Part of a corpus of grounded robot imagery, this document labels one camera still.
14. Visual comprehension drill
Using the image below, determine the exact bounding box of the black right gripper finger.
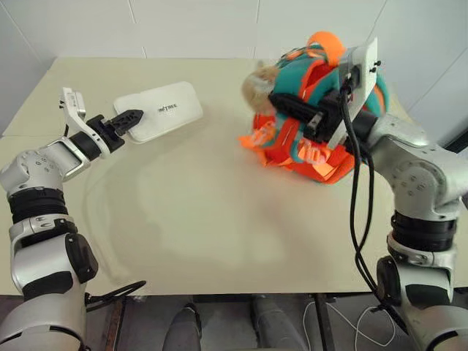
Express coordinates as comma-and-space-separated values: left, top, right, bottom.
268, 92, 323, 118
305, 112, 327, 135

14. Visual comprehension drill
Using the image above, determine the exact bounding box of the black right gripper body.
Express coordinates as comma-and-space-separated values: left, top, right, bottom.
303, 91, 352, 143

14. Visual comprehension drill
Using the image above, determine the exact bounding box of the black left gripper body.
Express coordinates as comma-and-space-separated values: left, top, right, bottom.
86, 114, 126, 149

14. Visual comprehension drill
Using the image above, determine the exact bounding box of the orange and teal backpack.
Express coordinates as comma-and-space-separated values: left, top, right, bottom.
237, 31, 390, 186

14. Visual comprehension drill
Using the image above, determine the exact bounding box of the white box with black print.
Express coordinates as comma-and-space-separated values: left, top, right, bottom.
113, 80, 204, 144

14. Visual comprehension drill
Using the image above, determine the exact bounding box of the beige furry plush charm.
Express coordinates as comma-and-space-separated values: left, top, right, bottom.
241, 61, 279, 115

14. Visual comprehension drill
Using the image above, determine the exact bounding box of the rusty brown metal bar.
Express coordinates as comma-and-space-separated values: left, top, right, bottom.
105, 298, 127, 351

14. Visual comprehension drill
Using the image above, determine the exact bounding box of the dark grey rounded shape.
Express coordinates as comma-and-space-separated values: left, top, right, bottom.
249, 294, 294, 351
166, 303, 203, 351

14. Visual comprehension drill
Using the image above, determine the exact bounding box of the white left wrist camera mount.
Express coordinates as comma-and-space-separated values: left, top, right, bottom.
59, 86, 111, 159

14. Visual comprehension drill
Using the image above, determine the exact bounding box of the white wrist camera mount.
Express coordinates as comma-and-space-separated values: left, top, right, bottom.
59, 86, 111, 159
326, 36, 383, 151

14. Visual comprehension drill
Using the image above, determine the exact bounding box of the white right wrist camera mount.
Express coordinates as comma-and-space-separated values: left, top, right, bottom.
326, 36, 383, 151

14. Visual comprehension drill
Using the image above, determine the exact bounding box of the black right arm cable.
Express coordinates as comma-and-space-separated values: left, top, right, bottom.
338, 86, 411, 336

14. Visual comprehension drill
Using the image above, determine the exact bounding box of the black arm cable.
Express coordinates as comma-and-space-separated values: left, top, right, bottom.
84, 279, 148, 312
338, 86, 411, 336

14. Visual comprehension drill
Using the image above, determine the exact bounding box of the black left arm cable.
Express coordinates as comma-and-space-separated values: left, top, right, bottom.
84, 279, 148, 312

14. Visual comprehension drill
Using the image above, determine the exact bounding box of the thin white cable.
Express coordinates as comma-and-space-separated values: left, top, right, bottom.
302, 299, 396, 347

